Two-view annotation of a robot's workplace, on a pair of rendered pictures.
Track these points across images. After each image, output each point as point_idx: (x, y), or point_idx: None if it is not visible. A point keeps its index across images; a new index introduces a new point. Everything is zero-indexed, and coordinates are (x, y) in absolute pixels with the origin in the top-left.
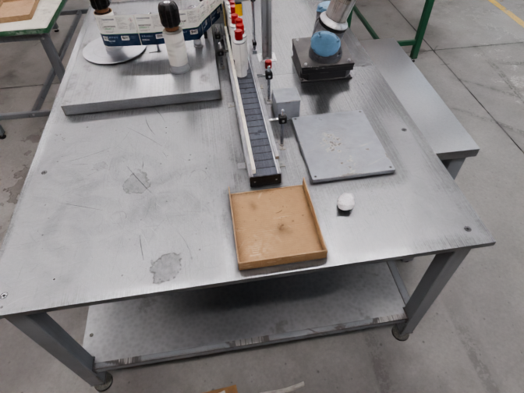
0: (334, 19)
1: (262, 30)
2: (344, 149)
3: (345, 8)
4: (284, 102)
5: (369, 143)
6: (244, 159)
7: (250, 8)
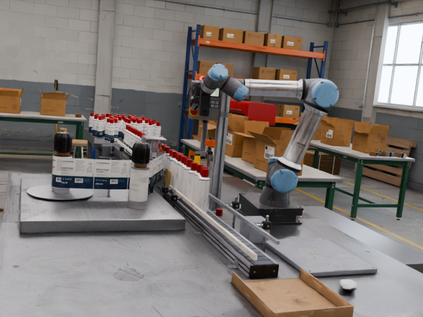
0: (291, 160)
1: (213, 182)
2: (324, 257)
3: (301, 151)
4: (257, 222)
5: (345, 255)
6: (231, 263)
7: None
